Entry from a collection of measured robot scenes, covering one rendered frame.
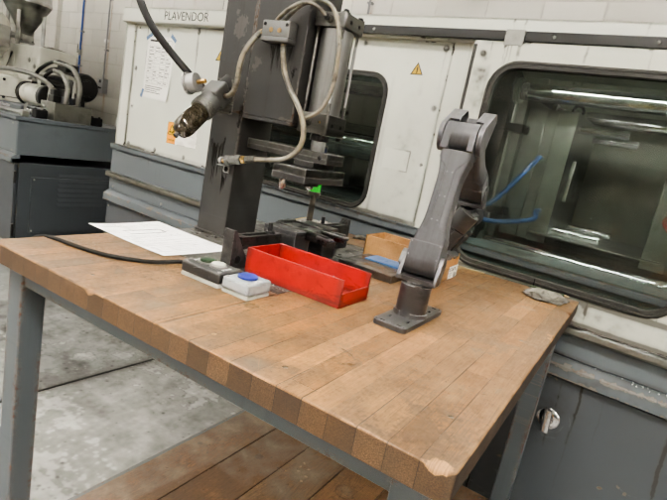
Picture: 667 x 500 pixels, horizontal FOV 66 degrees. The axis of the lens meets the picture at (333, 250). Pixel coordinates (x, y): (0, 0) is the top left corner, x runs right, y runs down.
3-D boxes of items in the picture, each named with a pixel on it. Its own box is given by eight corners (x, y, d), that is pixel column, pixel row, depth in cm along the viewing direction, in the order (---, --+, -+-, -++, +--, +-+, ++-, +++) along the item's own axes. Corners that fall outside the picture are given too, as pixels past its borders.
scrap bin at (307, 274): (337, 310, 101) (343, 280, 100) (243, 272, 113) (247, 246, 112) (366, 300, 111) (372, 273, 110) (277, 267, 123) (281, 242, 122)
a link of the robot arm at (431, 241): (408, 273, 107) (454, 127, 109) (439, 282, 105) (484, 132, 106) (401, 269, 102) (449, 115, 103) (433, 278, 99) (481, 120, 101)
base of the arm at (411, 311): (379, 283, 96) (413, 294, 92) (420, 270, 113) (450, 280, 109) (370, 321, 97) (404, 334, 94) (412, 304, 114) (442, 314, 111)
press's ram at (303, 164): (305, 196, 122) (328, 67, 116) (224, 176, 134) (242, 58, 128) (343, 197, 137) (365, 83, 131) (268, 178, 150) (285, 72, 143)
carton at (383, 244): (439, 285, 141) (446, 257, 139) (361, 259, 153) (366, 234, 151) (455, 279, 151) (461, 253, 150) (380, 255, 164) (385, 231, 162)
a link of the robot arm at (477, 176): (458, 184, 133) (455, 92, 108) (492, 191, 129) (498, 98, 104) (442, 221, 128) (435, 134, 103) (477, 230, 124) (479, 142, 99)
